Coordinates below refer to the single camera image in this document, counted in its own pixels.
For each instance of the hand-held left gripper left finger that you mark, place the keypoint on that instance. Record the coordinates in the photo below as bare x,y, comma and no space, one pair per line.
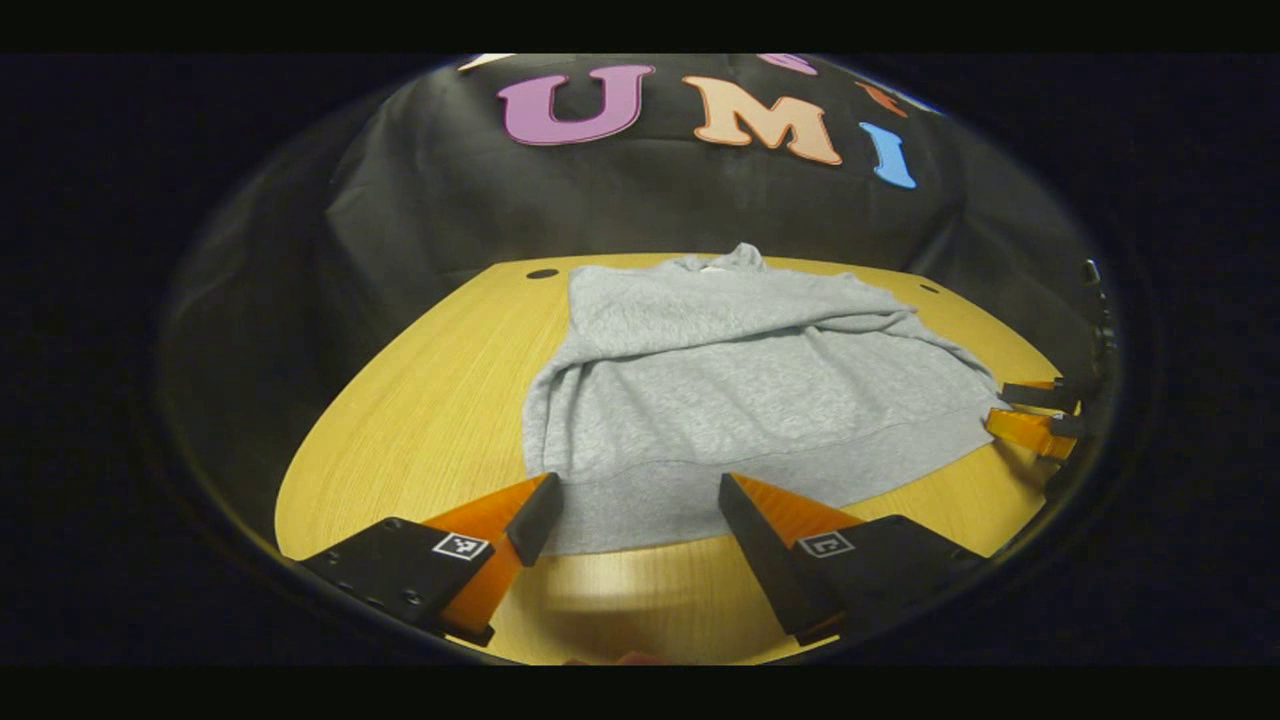
538,515

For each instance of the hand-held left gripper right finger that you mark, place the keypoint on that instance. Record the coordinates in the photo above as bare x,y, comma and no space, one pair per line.
765,560

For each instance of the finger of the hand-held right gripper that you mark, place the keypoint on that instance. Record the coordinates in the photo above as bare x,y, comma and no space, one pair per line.
1035,430
1040,393

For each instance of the grey sweatshirt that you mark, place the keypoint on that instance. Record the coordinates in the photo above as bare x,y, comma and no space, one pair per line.
740,400

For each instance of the black backdrop cloth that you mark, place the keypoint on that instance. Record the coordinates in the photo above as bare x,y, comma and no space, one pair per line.
650,200

